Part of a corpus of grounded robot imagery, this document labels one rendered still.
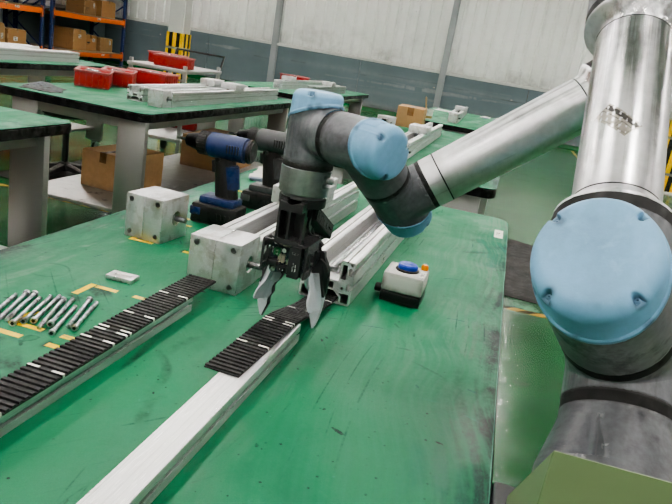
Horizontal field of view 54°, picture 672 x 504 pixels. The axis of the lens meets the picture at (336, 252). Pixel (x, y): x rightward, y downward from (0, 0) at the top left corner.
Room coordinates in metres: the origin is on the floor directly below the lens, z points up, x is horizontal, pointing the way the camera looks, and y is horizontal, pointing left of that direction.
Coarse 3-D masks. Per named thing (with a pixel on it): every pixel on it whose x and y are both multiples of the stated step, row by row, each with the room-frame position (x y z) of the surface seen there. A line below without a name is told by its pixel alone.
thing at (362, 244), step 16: (368, 208) 1.64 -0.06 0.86; (352, 224) 1.45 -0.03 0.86; (368, 224) 1.59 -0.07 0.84; (336, 240) 1.30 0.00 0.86; (352, 240) 1.44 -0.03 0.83; (368, 240) 1.33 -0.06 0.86; (384, 240) 1.46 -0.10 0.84; (400, 240) 1.66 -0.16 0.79; (336, 256) 1.31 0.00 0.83; (352, 256) 1.20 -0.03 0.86; (368, 256) 1.26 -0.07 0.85; (384, 256) 1.45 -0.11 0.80; (336, 272) 1.20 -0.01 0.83; (352, 272) 1.18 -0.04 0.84; (368, 272) 1.29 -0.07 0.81; (304, 288) 1.20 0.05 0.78; (336, 288) 1.16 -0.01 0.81; (352, 288) 1.17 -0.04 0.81
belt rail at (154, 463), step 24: (288, 336) 0.91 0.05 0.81; (264, 360) 0.82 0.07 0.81; (216, 384) 0.74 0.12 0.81; (240, 384) 0.75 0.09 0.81; (192, 408) 0.67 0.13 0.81; (216, 408) 0.68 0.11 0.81; (168, 432) 0.62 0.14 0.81; (192, 432) 0.62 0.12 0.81; (144, 456) 0.57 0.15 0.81; (168, 456) 0.58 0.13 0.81; (192, 456) 0.62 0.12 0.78; (120, 480) 0.53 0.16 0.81; (144, 480) 0.53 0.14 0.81; (168, 480) 0.57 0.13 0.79
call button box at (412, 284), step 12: (396, 264) 1.28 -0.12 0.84; (384, 276) 1.22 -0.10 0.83; (396, 276) 1.22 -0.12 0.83; (408, 276) 1.22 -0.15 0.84; (420, 276) 1.23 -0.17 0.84; (384, 288) 1.22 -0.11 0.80; (396, 288) 1.22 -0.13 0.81; (408, 288) 1.21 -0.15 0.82; (420, 288) 1.21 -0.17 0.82; (396, 300) 1.22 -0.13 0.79; (408, 300) 1.21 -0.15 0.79; (420, 300) 1.22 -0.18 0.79
